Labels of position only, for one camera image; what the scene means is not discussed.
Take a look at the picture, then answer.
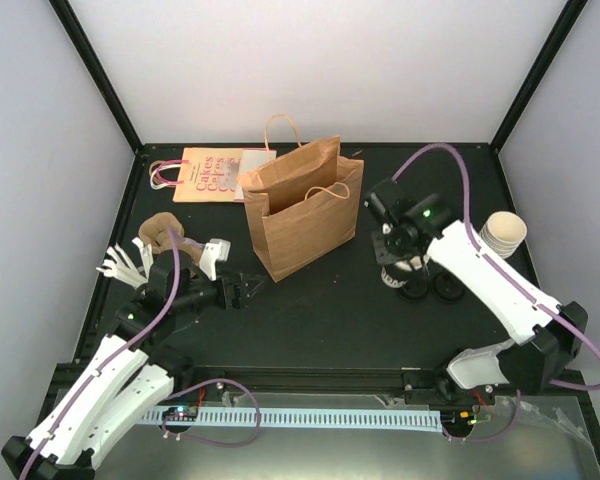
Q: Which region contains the black takeout coffee cup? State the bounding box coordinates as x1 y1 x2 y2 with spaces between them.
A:
381 255 430 289

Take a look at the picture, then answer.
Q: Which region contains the black coffee cup lid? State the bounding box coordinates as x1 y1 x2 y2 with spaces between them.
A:
397 278 430 302
431 271 465 303

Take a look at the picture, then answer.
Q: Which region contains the brown pulp cup carrier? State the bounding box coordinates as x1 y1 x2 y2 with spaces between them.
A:
138 212 185 255

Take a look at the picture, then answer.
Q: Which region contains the brown paper bag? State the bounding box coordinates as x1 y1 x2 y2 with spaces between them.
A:
237 135 364 282

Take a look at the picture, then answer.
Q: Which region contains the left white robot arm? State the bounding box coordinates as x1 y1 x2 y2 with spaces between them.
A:
1 233 264 479

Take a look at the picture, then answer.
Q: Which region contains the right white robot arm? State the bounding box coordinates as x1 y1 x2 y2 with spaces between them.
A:
364 179 587 403

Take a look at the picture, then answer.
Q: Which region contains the white plastic cutlery bundle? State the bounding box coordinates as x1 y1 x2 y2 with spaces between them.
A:
96 237 154 289

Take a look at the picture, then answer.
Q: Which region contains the stack of white paper cups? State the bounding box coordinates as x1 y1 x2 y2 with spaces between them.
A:
479 211 528 259

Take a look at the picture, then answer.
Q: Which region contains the printed orange paper bag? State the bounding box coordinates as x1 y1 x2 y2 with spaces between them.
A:
149 147 277 203

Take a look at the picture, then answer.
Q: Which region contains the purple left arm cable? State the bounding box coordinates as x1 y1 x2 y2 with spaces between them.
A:
16 238 207 480

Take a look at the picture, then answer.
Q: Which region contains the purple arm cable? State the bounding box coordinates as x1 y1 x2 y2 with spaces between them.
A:
390 143 600 391
16 238 207 480

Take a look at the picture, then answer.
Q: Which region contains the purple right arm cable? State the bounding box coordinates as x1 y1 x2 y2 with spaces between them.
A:
390 143 600 391

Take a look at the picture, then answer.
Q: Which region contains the purple cable loop at rail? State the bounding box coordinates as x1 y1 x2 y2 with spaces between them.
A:
160 371 264 444

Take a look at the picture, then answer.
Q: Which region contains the perforated white metal rail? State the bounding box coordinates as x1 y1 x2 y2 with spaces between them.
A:
137 406 442 433

